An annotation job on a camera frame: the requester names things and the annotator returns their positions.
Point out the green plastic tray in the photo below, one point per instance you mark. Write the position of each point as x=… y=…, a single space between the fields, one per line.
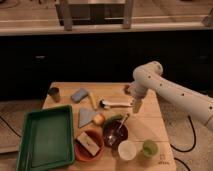
x=47 y=140

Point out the dark brown bowl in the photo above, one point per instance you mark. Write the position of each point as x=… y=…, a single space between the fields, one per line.
x=114 y=133

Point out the metal spoon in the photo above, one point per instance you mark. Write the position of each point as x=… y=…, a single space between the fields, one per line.
x=122 y=121

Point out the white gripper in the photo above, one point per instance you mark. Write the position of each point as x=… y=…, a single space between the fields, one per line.
x=138 y=92

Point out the white cup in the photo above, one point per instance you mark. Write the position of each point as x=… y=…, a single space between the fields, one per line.
x=127 y=150

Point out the small brown cup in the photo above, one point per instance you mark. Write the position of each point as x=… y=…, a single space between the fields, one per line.
x=54 y=93

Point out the wooden block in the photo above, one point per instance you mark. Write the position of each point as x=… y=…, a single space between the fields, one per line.
x=88 y=143

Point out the apple toy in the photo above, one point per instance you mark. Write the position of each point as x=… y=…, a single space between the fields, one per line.
x=99 y=119

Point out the orange bowl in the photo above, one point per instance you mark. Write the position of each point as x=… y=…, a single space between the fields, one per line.
x=82 y=154

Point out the yellow banana toy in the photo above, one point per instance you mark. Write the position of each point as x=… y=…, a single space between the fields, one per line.
x=93 y=100

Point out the green cucumber toy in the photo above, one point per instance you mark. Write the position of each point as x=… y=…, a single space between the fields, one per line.
x=114 y=118

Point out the brown grapes toy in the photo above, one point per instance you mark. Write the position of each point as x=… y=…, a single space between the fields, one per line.
x=126 y=89

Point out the grey blue triangular cloth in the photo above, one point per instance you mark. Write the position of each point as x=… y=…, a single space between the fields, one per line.
x=85 y=116

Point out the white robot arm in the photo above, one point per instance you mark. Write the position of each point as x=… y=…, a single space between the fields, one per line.
x=149 y=76

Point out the white dish brush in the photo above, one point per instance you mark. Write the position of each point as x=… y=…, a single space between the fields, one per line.
x=107 y=104

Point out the wooden chair frame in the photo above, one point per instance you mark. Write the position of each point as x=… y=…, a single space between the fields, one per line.
x=94 y=12

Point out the blue sponge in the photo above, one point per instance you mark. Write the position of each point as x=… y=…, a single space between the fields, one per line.
x=79 y=95

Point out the green cup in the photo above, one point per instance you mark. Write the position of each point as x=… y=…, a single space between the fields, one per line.
x=149 y=148

